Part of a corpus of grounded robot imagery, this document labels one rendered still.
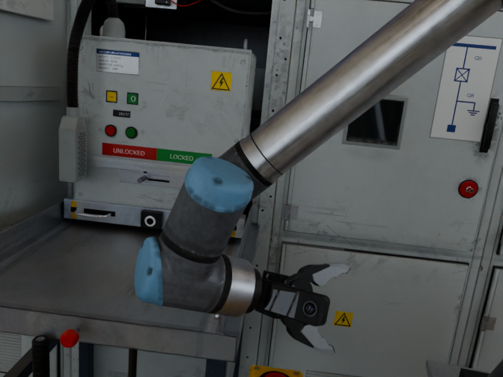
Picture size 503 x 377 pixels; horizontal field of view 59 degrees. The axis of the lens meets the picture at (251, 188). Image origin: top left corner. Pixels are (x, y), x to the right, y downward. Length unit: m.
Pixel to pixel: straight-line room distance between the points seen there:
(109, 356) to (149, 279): 1.25
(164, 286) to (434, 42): 0.50
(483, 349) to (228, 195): 1.36
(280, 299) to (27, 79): 1.03
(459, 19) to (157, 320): 0.72
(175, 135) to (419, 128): 0.74
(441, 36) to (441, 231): 0.95
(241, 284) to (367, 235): 0.90
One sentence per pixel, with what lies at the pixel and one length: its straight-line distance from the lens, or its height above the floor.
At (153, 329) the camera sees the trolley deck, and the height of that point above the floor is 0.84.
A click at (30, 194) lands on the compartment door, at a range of 1.50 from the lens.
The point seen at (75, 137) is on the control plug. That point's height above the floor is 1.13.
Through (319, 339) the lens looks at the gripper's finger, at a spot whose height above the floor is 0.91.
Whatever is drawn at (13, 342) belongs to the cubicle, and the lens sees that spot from 1.96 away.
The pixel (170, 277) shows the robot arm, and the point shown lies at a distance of 0.61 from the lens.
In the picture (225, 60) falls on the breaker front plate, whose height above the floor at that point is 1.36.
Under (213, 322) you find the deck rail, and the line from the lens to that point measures 0.90.
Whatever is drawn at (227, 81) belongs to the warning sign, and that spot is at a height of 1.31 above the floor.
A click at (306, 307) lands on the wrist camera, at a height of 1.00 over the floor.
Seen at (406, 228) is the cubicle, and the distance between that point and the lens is 1.52.
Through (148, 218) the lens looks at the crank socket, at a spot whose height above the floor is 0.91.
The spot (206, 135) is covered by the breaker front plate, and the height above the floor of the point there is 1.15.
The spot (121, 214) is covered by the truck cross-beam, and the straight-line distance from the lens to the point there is 1.36.
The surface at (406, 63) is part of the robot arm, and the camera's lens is 0.69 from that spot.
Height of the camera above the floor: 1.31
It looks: 13 degrees down
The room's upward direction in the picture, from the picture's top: 5 degrees clockwise
